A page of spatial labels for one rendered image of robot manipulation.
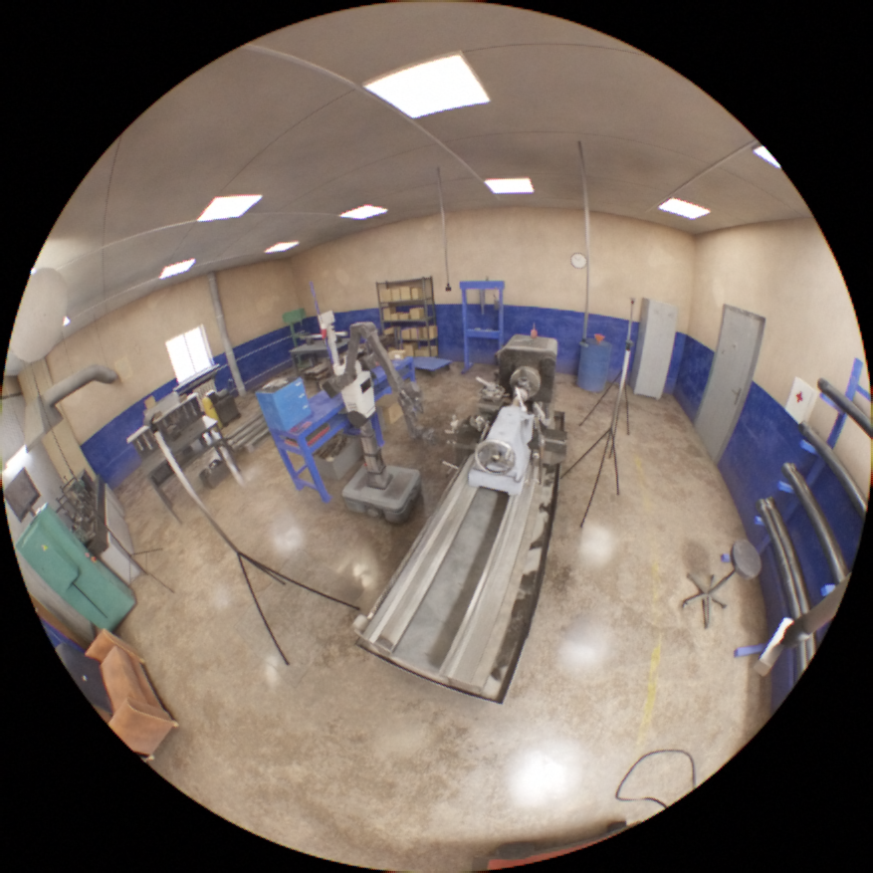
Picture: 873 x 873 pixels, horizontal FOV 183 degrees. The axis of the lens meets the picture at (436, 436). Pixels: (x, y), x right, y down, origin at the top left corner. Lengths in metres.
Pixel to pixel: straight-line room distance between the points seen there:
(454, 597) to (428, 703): 0.90
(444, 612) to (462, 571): 0.24
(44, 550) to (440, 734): 3.52
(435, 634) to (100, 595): 3.53
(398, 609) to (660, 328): 5.40
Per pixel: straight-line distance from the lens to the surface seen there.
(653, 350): 5.55
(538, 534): 1.99
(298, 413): 2.74
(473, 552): 1.48
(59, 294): 3.14
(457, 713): 1.98
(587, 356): 5.18
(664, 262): 6.06
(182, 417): 4.50
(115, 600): 3.94
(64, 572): 3.56
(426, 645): 1.29
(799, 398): 3.42
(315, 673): 2.21
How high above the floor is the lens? 1.98
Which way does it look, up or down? 33 degrees down
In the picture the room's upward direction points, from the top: 5 degrees counter-clockwise
